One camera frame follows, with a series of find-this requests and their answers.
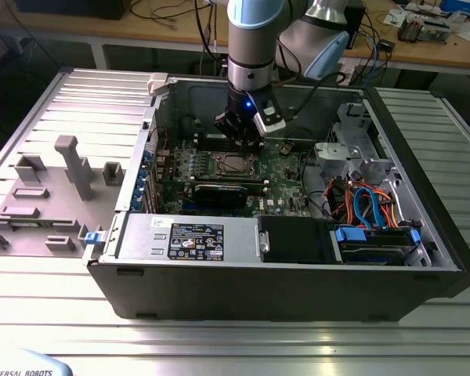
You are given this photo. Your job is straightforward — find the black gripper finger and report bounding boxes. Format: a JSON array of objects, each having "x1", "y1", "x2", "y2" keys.
[
  {"x1": 214, "y1": 111, "x2": 248, "y2": 154},
  {"x1": 247, "y1": 128, "x2": 264, "y2": 154}
]

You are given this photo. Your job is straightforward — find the silver CPU plate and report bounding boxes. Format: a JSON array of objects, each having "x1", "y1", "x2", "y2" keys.
[{"x1": 223, "y1": 154, "x2": 255, "y2": 174}]

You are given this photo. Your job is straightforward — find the metal socket cover frame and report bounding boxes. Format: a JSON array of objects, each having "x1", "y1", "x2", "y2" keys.
[{"x1": 217, "y1": 152, "x2": 261, "y2": 177}]

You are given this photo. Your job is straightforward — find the CPU socket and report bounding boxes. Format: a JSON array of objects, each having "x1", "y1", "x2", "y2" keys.
[{"x1": 213, "y1": 150, "x2": 262, "y2": 179}]

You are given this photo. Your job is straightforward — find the green motherboard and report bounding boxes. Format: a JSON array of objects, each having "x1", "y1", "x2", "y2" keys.
[{"x1": 162, "y1": 136, "x2": 313, "y2": 219}]

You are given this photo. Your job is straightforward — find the black graphics card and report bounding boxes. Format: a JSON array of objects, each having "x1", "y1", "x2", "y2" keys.
[{"x1": 193, "y1": 183, "x2": 248, "y2": 209}]

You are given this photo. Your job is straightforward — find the silver metal drive cage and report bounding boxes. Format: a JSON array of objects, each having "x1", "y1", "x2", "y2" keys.
[{"x1": 321, "y1": 100, "x2": 403, "y2": 189}]

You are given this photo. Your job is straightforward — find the wooden desk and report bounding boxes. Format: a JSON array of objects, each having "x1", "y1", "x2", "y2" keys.
[{"x1": 0, "y1": 0, "x2": 470, "y2": 75}]

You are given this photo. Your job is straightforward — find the hard disk in blue carrier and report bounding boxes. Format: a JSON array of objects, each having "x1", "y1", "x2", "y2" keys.
[{"x1": 328, "y1": 223, "x2": 424, "y2": 268}]

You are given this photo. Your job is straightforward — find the black desktop box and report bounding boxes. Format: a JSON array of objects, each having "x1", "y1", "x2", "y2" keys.
[{"x1": 346, "y1": 0, "x2": 368, "y2": 51}]

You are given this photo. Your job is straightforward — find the silver power supply unit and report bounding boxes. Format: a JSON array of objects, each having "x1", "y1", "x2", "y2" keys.
[{"x1": 116, "y1": 213, "x2": 260, "y2": 262}]

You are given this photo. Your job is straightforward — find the black open PC case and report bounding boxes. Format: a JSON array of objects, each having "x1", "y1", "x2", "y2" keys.
[{"x1": 86, "y1": 72, "x2": 470, "y2": 323}]

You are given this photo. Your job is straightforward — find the blue plastic latch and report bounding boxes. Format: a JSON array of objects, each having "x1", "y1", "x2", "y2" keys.
[{"x1": 84, "y1": 230, "x2": 105, "y2": 247}]

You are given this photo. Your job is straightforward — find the small finned metal device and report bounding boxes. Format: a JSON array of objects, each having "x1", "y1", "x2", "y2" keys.
[{"x1": 397, "y1": 17, "x2": 423, "y2": 43}]

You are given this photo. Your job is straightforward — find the grey parts rack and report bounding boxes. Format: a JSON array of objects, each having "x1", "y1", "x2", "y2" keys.
[{"x1": 0, "y1": 135, "x2": 127, "y2": 259}]

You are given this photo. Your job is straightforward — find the black equipment box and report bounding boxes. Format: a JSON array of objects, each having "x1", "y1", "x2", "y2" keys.
[{"x1": 14, "y1": 0, "x2": 126, "y2": 21}]

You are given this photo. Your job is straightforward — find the green circuit device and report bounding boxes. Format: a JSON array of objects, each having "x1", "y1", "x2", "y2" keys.
[{"x1": 421, "y1": 18, "x2": 452, "y2": 43}]

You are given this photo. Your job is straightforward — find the blue cardboard box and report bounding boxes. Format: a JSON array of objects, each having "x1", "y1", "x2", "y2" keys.
[{"x1": 440, "y1": 0, "x2": 470, "y2": 13}]

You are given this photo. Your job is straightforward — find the pale blue teach pendant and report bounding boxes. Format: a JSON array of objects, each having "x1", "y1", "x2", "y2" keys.
[{"x1": 0, "y1": 347, "x2": 74, "y2": 376}]

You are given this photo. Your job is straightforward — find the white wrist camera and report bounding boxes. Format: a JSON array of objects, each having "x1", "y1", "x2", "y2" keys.
[{"x1": 253, "y1": 90, "x2": 289, "y2": 137}]

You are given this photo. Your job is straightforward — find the red wire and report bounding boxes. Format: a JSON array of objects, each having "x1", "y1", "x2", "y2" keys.
[{"x1": 324, "y1": 178, "x2": 340, "y2": 208}]

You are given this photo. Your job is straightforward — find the orange wire bundle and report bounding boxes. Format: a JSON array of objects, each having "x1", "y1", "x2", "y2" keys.
[{"x1": 342, "y1": 182, "x2": 399, "y2": 230}]

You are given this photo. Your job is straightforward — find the blue wire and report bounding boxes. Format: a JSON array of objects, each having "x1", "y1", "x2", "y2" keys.
[{"x1": 353, "y1": 186, "x2": 389, "y2": 231}]

